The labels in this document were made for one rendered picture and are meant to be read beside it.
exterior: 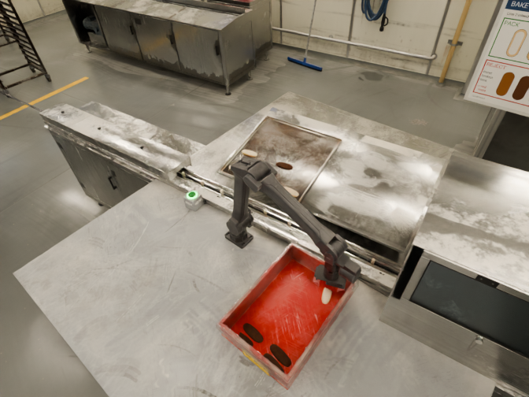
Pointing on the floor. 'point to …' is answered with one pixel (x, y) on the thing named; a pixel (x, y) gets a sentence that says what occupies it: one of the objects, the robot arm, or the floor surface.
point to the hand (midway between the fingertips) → (328, 287)
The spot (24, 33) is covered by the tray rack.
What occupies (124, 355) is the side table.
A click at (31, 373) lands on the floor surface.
